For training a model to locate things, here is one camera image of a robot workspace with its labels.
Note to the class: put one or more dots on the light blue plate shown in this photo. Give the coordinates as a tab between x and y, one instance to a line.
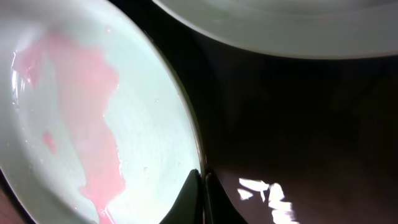
315	29
94	127

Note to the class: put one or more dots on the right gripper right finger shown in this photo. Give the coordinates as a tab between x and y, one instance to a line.
218	207

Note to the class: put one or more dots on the round black tray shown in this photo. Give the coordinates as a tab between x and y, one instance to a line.
292	140

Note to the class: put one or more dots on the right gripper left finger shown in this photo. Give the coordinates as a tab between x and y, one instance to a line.
188	206

